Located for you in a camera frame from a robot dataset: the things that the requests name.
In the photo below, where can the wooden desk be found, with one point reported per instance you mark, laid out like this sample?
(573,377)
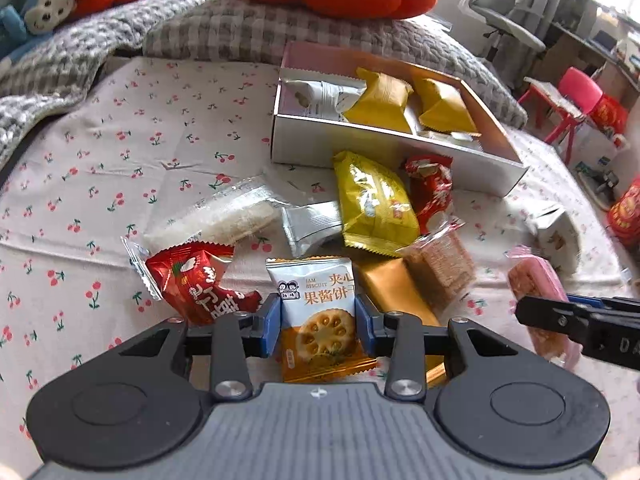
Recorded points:
(590,40)

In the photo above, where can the matte yellow snack packet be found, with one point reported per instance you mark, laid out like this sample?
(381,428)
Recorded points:
(445,102)
(377,100)

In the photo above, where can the red round patterned object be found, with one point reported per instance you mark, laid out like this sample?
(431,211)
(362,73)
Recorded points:
(627,215)

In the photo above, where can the gold snack packet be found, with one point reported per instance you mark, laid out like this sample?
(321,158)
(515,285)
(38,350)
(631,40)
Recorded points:
(395,290)

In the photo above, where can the silver snack packet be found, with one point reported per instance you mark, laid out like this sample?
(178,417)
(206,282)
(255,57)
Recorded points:
(310,227)

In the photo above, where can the clear wafer biscuit packet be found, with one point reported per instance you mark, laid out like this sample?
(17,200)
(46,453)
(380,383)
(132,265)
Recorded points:
(445,265)

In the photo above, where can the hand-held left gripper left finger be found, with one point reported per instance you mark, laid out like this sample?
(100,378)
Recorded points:
(269,325)

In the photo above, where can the pink plastic child chair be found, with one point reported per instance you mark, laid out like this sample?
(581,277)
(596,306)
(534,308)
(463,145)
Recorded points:
(580,90)

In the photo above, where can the grey checkered blanket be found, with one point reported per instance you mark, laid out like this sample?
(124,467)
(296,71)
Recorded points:
(75,60)

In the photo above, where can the clear rice cracker packet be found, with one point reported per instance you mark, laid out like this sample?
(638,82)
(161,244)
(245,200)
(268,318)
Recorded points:
(220,215)

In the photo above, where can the white pink-lined cardboard box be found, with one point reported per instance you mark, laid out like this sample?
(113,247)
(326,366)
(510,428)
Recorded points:
(310,142)

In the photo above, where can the small white snack packet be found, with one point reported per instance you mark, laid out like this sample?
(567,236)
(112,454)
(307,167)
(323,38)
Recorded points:
(450,139)

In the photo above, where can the white cardboard carton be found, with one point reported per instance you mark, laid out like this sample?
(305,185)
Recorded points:
(595,155)

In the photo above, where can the red gift bag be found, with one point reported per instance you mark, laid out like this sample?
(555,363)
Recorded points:
(610,115)

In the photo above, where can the white grey office chair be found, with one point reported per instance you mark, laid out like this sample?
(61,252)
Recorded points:
(500,15)

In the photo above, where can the grey checkered pillow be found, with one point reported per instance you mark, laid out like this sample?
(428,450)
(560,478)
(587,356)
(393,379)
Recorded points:
(240,30)

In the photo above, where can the glossy yellow snack packet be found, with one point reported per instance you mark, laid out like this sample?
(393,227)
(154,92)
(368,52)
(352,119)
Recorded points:
(375,205)

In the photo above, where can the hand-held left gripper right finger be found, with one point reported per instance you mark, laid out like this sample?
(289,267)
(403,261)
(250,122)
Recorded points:
(364,325)

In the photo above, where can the white black-print snack packet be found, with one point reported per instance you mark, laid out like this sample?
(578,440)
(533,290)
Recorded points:
(320,97)

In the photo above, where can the pink snack packet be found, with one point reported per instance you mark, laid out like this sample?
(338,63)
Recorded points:
(535,280)

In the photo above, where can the blue monkey plush toy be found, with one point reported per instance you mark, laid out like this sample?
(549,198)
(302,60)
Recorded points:
(42,10)

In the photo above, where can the red white-print snack packet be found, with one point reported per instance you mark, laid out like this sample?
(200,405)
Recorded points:
(195,280)

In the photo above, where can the white orange biscuit packet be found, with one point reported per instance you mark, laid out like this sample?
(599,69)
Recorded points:
(317,330)

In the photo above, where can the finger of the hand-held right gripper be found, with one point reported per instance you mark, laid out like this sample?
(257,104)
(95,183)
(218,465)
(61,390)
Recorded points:
(545,317)
(610,302)

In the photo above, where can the torn white snack packet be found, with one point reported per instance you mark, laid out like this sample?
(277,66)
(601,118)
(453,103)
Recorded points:
(557,240)

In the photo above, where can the red white candy packet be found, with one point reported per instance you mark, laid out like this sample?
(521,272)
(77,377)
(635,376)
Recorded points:
(432,190)

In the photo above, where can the cherry print bed sheet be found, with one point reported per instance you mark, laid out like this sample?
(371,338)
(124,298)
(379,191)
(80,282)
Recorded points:
(150,125)

